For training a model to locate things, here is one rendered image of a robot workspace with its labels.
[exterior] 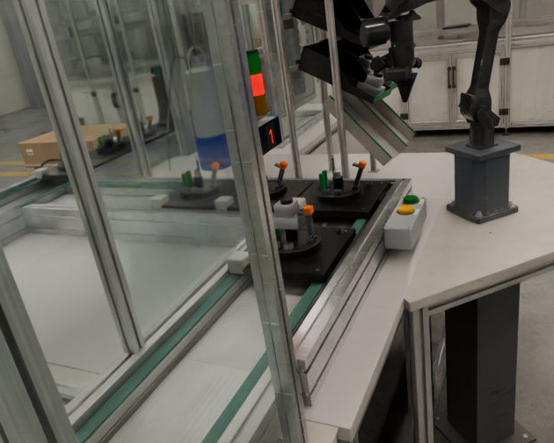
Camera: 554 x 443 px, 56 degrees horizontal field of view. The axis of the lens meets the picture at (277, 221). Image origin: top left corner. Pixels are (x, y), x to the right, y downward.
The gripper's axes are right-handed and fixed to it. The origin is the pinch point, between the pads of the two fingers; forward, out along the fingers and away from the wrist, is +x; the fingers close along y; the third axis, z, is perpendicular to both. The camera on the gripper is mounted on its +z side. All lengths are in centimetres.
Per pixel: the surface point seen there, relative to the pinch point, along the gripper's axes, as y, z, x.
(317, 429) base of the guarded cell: 82, -1, 39
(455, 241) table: 9.1, -13.4, 39.5
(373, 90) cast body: -19.5, 13.9, 3.3
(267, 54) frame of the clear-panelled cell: -80, 78, -5
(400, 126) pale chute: -43.0, 11.6, 21.0
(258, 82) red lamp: 25.2, 29.4, -8.8
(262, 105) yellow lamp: 25.2, 29.4, -3.0
